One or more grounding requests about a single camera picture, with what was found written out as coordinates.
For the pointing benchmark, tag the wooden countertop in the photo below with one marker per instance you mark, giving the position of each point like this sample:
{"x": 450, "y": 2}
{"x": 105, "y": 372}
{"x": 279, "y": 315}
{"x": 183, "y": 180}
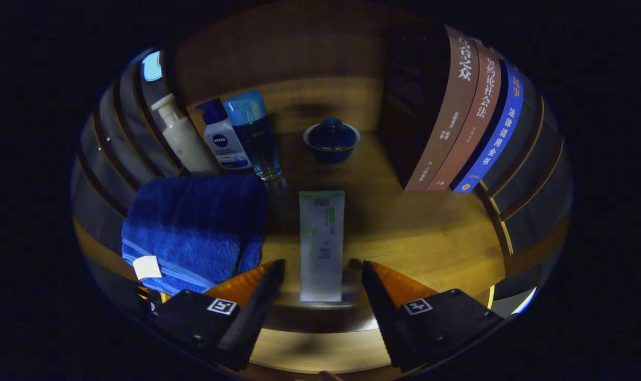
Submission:
{"x": 405, "y": 233}

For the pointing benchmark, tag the white lotion bottle blue cap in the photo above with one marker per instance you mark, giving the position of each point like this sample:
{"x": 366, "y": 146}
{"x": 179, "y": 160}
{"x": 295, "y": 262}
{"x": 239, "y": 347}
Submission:
{"x": 225, "y": 143}

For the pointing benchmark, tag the white pump bottle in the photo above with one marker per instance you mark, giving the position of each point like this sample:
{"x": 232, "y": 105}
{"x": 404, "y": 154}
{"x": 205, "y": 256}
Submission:
{"x": 185, "y": 140}

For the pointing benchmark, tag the blue book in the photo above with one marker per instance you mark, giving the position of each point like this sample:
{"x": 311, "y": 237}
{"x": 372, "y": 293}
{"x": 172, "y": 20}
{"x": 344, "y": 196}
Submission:
{"x": 497, "y": 137}

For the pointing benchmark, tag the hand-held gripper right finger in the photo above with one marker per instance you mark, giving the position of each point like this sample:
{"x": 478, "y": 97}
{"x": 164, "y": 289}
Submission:
{"x": 386, "y": 317}

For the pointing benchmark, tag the wooden cabinet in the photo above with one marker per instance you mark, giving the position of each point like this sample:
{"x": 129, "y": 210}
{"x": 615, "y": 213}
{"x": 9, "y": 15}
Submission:
{"x": 299, "y": 47}

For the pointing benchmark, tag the blue lidded teacup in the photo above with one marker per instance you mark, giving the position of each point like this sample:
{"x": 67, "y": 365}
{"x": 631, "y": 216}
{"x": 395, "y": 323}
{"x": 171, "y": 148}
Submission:
{"x": 331, "y": 140}

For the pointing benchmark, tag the white green tube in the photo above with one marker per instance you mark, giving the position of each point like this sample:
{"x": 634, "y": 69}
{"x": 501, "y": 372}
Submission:
{"x": 322, "y": 248}

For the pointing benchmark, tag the clear blue bottle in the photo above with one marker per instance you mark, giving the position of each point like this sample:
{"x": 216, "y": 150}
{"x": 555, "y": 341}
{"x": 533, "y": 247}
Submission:
{"x": 254, "y": 137}

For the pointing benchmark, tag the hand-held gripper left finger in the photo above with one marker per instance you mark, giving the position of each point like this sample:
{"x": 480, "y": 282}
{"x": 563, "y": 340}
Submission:
{"x": 254, "y": 317}

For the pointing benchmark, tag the wooden drawer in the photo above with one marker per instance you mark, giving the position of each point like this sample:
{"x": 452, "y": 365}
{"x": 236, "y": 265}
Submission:
{"x": 320, "y": 349}

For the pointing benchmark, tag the folded blue towel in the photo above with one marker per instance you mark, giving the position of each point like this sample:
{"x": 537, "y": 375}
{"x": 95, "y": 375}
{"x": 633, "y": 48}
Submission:
{"x": 193, "y": 227}

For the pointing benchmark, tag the reddish brown book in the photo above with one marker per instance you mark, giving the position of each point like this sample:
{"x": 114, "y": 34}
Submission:
{"x": 474, "y": 121}

